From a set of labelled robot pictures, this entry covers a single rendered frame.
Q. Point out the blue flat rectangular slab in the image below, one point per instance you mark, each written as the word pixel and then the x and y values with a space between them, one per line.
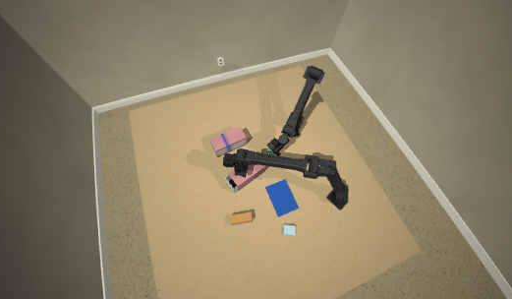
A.
pixel 281 197

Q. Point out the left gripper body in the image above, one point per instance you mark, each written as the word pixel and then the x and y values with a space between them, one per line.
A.
pixel 243 172

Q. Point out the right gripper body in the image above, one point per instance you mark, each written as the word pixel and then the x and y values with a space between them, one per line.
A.
pixel 274 150

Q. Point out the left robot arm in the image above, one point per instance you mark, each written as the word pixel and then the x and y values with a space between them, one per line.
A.
pixel 244 157

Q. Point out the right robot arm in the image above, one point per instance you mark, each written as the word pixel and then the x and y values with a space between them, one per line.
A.
pixel 288 130

